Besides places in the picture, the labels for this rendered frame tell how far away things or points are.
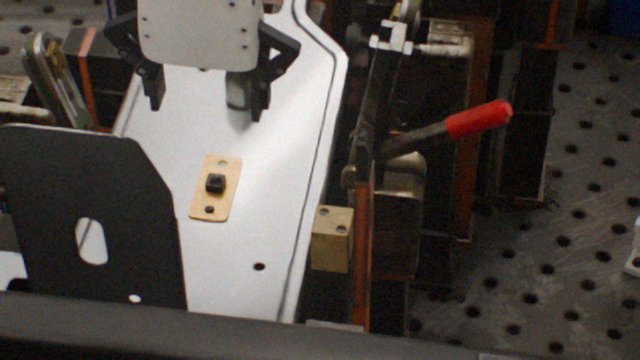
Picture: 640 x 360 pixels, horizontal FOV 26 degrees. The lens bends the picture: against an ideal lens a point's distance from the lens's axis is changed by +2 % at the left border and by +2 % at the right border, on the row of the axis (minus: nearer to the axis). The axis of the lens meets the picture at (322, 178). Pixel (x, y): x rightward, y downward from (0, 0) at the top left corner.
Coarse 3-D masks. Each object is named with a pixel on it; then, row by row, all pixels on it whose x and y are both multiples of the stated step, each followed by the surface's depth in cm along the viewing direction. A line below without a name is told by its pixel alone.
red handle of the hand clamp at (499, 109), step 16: (464, 112) 118; (480, 112) 116; (496, 112) 116; (512, 112) 117; (432, 128) 119; (448, 128) 118; (464, 128) 117; (480, 128) 117; (384, 144) 122; (400, 144) 120; (416, 144) 120; (432, 144) 120; (384, 160) 122
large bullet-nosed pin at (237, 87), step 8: (232, 72) 134; (240, 72) 134; (232, 80) 134; (240, 80) 134; (248, 80) 135; (232, 88) 135; (240, 88) 135; (248, 88) 135; (232, 96) 136; (240, 96) 136; (248, 96) 136; (232, 104) 137; (240, 104) 136; (248, 104) 137
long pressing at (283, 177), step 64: (320, 64) 141; (128, 128) 135; (192, 128) 135; (256, 128) 135; (320, 128) 135; (192, 192) 129; (256, 192) 129; (320, 192) 129; (192, 256) 124; (256, 256) 124
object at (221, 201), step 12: (216, 156) 132; (228, 156) 132; (204, 168) 131; (216, 168) 131; (228, 168) 131; (240, 168) 131; (204, 180) 130; (228, 180) 130; (204, 192) 129; (216, 192) 129; (228, 192) 129; (192, 204) 128; (204, 204) 128; (216, 204) 128; (228, 204) 128; (192, 216) 127; (204, 216) 127; (216, 216) 127
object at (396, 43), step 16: (352, 32) 112; (384, 32) 113; (400, 32) 112; (352, 48) 112; (368, 48) 113; (384, 48) 111; (400, 48) 111; (416, 48) 113; (384, 64) 112; (368, 80) 118; (384, 80) 113; (368, 96) 115; (384, 96) 115; (368, 112) 116; (384, 112) 116; (352, 144) 124; (352, 160) 121
